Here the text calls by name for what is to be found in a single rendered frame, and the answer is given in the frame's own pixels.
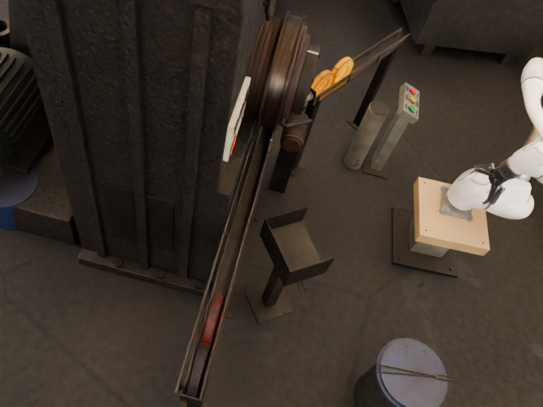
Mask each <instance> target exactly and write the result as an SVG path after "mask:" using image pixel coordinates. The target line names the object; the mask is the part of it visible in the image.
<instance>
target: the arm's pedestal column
mask: <svg viewBox="0 0 543 407"><path fill-rule="evenodd" d="M392 264H394V265H399V266H405V267H409V268H413V269H417V270H421V271H428V272H431V273H436V274H440V275H447V276H450V277H454V278H457V277H458V270H457V251H456V250H453V249H449V248H445V247H441V246H437V245H431V244H427V243H422V242H419V241H415V212H413V211H409V210H406V209H401V208H395V207H393V208H392Z"/></svg>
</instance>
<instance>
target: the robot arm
mask: <svg viewBox="0 0 543 407"><path fill-rule="evenodd" d="M521 90H522V92H523V96H524V105H525V108H526V111H527V113H528V116H529V118H530V120H531V121H532V124H533V127H532V130H531V132H530V133H529V135H528V137H527V139H526V141H525V142H524V145H523V147H522V148H521V149H519V150H517V151H516V152H515V153H513V155H512V156H511V157H509V158H508V159H507V160H505V161H503V162H501V163H500V165H499V166H498V167H496V168H495V167H494V165H495V164H494V163H490V164H488V165H474V168H473V169H470V170H467V171H466V172H464V173H463V174H461V175H460V176H459V177H458V178H457V179H456V181H455V182H454V183H453V184H452V186H451V187H450V188H447V187H445V186H442V187H441V188H440V191H441V203H440V213H441V214H447V215H450V216H455V217H458V218H461V219H464V220H467V221H468V222H471V221H472V220H473V217H472V208H477V209H483V210H486V211H488V212H490V213H492V214H495V215H496V216H501V217H504V218H508V219H514V220H519V219H523V218H525V217H527V216H529V215H530V213H531V212H532V210H533V207H534V200H533V197H532V196H531V195H530V193H531V189H532V188H531V184H530V183H529V182H528V181H529V180H530V178H531V177H534V178H535V179H537V180H538V181H539V182H540V183H542V184H543V108H541V96H542V93H543V59H542V58H540V57H535V58H533V59H531V60H530V61H529V62H528V63H527V65H526V66H525V67H524V69H523V71H522V74H521ZM479 167H489V168H491V171H490V172H489V171H486V170H484V169H482V168H479Z"/></svg>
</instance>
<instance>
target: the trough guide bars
mask: <svg viewBox="0 0 543 407"><path fill-rule="evenodd" d="M401 30H402V27H400V28H399V29H398V30H397V31H395V32H393V33H392V34H390V35H389V36H387V37H385V38H384V39H383V40H381V41H379V42H378V43H376V44H374V45H373V46H372V47H370V48H369V49H367V50H366V51H364V52H362V53H361V54H360V55H359V56H357V57H355V58H354V59H352V60H353V61H354V63H355V62H356V61H358V60H359V59H360V58H362V57H364V56H365V55H368V54H370V52H371V51H372V50H374V49H375V48H377V47H379V46H380V45H382V44H383V43H384V42H386V41H387V40H389V39H391V38H393V37H395V36H397V34H398V33H400V32H401ZM409 35H410V33H409V34H407V35H406V36H404V37H402V38H401V39H400V40H398V41H397V42H395V43H394V44H392V45H391V46H389V47H388V48H387V49H385V50H384V51H382V52H380V53H379V54H377V55H376V56H375V57H373V58H372V59H370V60H369V61H367V62H365V63H364V64H362V65H361V66H360V67H358V68H357V69H355V70H353V71H352V72H350V73H349V74H348V75H346V76H345V77H343V78H341V79H340V80H338V81H337V82H336V83H334V84H333V85H331V86H329V87H328V88H326V89H325V90H324V91H323V92H321V93H320V94H318V95H316V97H315V100H314V102H315V101H316V104H317V103H319V99H320V98H321V97H322V96H323V95H324V94H326V93H328V92H329V91H331V90H333V89H334V88H335V87H336V86H338V85H340V84H341V83H343V82H345V81H346V80H347V83H349V82H350V79H351V76H353V75H354V74H356V73H358V72H359V71H361V70H362V69H363V68H365V67H366V66H368V65H370V64H371V63H373V62H374V61H376V63H377V62H378V61H379V60H380V57H381V56H383V55H384V54H386V53H387V52H388V51H390V50H391V49H393V48H395V47H396V46H398V45H399V44H400V43H402V42H403V41H404V42H403V45H404V44H405V43H406V41H407V39H408V38H409Z"/></svg>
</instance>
